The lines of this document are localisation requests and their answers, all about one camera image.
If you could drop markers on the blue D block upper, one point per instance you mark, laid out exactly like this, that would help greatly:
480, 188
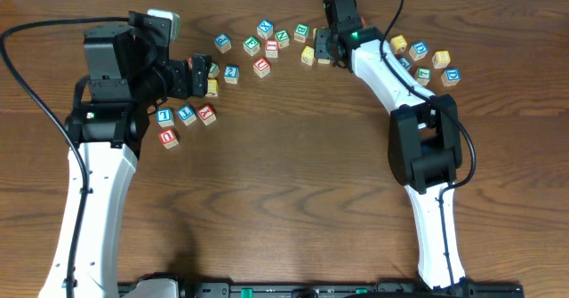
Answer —
418, 50

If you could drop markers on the yellow block left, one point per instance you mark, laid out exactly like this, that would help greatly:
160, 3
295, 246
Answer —
212, 88

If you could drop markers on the yellow block far right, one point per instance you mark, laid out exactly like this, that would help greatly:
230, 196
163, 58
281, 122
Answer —
441, 59

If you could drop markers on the blue L block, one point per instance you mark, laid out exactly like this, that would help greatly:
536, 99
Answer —
164, 118

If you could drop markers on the green R block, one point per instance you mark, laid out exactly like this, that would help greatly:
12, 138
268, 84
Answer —
214, 71

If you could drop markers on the green L block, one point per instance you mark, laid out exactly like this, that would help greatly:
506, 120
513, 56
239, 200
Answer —
422, 75

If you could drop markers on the yellow block upper right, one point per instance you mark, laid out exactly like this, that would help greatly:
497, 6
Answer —
398, 44

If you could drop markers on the green N block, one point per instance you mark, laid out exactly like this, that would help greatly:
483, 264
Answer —
282, 38

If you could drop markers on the blue d block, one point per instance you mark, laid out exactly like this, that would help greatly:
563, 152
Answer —
418, 50
451, 77

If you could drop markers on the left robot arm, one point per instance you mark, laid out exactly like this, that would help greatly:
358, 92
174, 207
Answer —
129, 71

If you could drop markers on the blue P block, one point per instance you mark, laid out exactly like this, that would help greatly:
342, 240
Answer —
222, 42

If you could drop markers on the green B block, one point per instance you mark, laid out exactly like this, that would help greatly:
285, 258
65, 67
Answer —
301, 33

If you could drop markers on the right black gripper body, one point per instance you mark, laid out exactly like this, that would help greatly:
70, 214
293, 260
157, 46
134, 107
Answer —
321, 45

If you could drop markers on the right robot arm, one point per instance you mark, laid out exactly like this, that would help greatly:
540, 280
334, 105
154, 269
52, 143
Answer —
424, 151

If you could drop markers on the blue 5 block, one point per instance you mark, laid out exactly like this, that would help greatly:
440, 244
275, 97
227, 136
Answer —
406, 64

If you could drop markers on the yellow block beside A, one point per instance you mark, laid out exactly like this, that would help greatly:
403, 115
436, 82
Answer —
308, 55

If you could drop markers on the red U block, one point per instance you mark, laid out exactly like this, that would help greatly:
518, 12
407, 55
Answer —
168, 138

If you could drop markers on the blue X block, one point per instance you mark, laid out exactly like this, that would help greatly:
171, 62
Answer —
265, 29

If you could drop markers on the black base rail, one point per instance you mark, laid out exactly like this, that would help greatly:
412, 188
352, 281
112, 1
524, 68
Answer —
170, 288

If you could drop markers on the blue T block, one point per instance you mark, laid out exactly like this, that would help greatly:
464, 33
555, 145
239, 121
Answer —
187, 115

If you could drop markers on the blue 2 block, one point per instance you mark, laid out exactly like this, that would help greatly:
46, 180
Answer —
231, 74

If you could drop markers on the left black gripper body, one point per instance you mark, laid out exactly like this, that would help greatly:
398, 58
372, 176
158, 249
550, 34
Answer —
181, 78

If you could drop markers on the blue D block lower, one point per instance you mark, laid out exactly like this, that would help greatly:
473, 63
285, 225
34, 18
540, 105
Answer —
451, 77

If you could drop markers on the red Y block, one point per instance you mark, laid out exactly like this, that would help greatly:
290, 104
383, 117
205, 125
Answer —
207, 114

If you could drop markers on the green F block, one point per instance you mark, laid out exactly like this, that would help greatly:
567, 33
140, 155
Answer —
251, 45

